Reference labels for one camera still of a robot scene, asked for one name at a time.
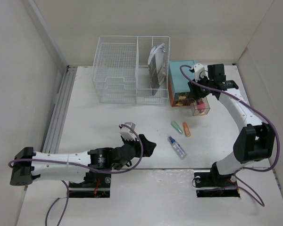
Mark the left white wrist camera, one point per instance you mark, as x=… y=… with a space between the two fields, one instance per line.
x=126 y=133

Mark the clear bottle blue cap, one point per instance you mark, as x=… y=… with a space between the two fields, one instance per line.
x=177 y=148

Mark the pink marker tube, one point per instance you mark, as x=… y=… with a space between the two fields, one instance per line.
x=201 y=106

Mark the grey white manual booklet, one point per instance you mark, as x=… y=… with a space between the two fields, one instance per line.
x=156 y=67

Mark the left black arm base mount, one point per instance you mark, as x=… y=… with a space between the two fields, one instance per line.
x=95 y=185

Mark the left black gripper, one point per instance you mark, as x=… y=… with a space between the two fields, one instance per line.
x=137 y=145

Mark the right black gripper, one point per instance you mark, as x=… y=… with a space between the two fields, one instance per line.
x=193 y=87

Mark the orange highlighter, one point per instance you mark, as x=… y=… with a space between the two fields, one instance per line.
x=186 y=129

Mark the green highlighter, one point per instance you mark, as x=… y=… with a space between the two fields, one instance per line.
x=176 y=127

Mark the teal orange drawer box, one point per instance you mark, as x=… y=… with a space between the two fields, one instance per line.
x=178 y=88

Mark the white wire desk organizer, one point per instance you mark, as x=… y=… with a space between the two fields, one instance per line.
x=120 y=70

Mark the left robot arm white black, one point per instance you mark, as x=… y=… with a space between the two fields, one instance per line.
x=29 y=166

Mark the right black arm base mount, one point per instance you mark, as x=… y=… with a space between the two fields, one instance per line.
x=210 y=184

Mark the aluminium rail frame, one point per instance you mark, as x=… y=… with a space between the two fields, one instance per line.
x=61 y=101

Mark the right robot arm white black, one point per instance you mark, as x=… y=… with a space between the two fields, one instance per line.
x=256 y=137

